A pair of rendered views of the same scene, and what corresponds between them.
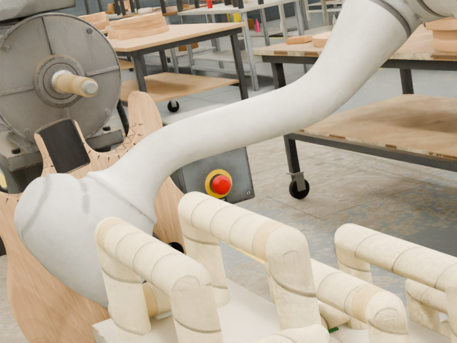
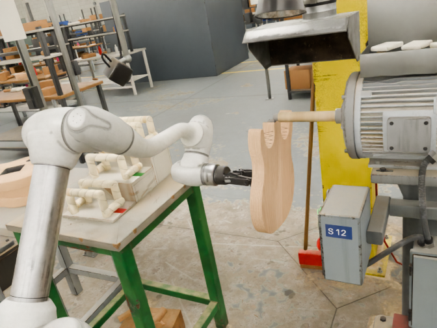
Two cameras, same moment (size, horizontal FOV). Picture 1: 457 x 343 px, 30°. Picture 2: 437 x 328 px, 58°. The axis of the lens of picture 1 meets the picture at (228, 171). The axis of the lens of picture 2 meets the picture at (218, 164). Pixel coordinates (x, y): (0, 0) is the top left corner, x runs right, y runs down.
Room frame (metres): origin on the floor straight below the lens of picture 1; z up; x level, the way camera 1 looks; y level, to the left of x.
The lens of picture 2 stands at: (2.26, -0.71, 1.63)
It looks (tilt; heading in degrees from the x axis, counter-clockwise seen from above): 22 degrees down; 143
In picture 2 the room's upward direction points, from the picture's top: 11 degrees counter-clockwise
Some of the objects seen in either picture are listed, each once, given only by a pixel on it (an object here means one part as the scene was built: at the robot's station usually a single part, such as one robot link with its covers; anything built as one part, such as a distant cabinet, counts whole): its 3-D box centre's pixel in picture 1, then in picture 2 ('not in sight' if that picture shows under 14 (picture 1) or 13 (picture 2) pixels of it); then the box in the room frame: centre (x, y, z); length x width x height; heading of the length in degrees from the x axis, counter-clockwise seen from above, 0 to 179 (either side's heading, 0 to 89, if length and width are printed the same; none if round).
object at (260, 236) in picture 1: (236, 226); (122, 125); (0.68, 0.00, 1.20); 0.20 x 0.03 x 0.03; 24
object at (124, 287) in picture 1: (123, 284); (151, 129); (0.72, 0.11, 1.15); 0.03 x 0.03 x 0.09
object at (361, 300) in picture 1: (328, 285); not in sight; (0.71, -0.07, 1.12); 0.20 x 0.03 x 0.03; 24
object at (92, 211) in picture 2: not in sight; (99, 209); (0.79, -0.25, 0.94); 0.27 x 0.15 x 0.01; 25
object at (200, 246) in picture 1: (204, 256); (140, 135); (0.76, 0.04, 1.15); 0.03 x 0.03 x 0.09
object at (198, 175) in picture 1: (184, 171); (376, 239); (1.80, 0.09, 0.99); 0.24 x 0.21 x 0.26; 22
